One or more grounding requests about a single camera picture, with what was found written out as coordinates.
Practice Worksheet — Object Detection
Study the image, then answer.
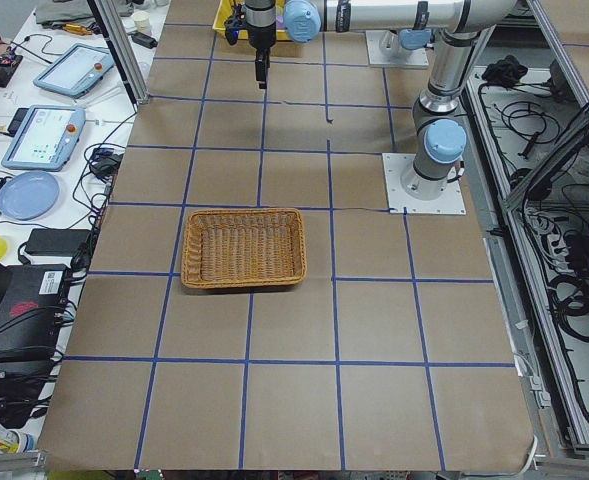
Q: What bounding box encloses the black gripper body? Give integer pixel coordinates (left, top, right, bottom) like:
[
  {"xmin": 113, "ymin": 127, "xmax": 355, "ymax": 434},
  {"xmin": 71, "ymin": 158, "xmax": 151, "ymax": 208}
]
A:
[{"xmin": 247, "ymin": 23, "xmax": 275, "ymax": 50}]

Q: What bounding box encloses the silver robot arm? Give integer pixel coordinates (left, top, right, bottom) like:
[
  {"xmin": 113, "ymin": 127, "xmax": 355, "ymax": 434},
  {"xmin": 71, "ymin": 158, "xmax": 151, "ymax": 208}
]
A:
[
  {"xmin": 244, "ymin": 0, "xmax": 277, "ymax": 90},
  {"xmin": 283, "ymin": 0, "xmax": 515, "ymax": 200}
]

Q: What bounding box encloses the yellow plastic tray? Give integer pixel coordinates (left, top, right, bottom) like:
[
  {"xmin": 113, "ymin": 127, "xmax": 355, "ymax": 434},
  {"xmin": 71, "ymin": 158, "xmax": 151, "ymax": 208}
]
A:
[{"xmin": 212, "ymin": 0, "xmax": 305, "ymax": 43}]

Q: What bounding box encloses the upper teach pendant tablet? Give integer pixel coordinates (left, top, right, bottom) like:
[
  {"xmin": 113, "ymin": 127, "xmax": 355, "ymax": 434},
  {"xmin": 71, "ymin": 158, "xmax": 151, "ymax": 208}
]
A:
[{"xmin": 33, "ymin": 43, "xmax": 115, "ymax": 99}]

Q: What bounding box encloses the teach pendant tablet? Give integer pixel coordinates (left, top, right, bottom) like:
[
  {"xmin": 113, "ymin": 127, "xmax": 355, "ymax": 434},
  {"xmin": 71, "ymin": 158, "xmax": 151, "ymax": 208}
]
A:
[
  {"xmin": 1, "ymin": 105, "xmax": 86, "ymax": 172},
  {"xmin": 33, "ymin": 43, "xmax": 115, "ymax": 99}
]

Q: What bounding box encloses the brown wicker basket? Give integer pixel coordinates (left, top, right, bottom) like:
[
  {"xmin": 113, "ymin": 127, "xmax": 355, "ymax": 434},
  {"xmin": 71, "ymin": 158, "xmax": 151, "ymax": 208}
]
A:
[{"xmin": 181, "ymin": 208, "xmax": 307, "ymax": 289}]

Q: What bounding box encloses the lower teach pendant tablet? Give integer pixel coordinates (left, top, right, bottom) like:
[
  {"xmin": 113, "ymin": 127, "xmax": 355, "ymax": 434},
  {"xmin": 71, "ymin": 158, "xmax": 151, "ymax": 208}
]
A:
[{"xmin": 1, "ymin": 105, "xmax": 86, "ymax": 172}]

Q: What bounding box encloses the black cloth bundle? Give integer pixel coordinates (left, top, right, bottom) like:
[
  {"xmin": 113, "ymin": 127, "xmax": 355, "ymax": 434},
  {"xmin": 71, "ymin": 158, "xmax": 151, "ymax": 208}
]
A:
[{"xmin": 481, "ymin": 55, "xmax": 528, "ymax": 88}]

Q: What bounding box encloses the blue plate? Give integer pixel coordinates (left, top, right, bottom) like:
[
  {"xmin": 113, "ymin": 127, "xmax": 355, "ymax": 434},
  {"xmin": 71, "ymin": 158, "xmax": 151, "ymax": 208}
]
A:
[{"xmin": 0, "ymin": 171, "xmax": 60, "ymax": 220}]

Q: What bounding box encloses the black power adapter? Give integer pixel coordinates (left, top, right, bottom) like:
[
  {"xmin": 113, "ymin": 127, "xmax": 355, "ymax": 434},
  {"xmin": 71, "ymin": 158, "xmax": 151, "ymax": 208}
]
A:
[{"xmin": 24, "ymin": 228, "xmax": 90, "ymax": 257}]

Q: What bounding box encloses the black computer box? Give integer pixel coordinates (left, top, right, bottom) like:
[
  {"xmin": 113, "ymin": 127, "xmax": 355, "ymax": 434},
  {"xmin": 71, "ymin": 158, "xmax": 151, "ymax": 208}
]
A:
[{"xmin": 0, "ymin": 264, "xmax": 71, "ymax": 363}]

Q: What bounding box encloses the aluminium frame post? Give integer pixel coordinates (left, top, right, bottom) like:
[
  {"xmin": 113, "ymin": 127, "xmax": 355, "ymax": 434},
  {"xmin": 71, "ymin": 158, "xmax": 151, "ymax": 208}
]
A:
[{"xmin": 88, "ymin": 0, "xmax": 149, "ymax": 106}]

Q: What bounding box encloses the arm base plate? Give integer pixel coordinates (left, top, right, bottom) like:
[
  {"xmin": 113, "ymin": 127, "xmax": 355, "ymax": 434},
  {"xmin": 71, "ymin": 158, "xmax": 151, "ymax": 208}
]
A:
[
  {"xmin": 382, "ymin": 153, "xmax": 466, "ymax": 215},
  {"xmin": 365, "ymin": 29, "xmax": 432, "ymax": 70}
]

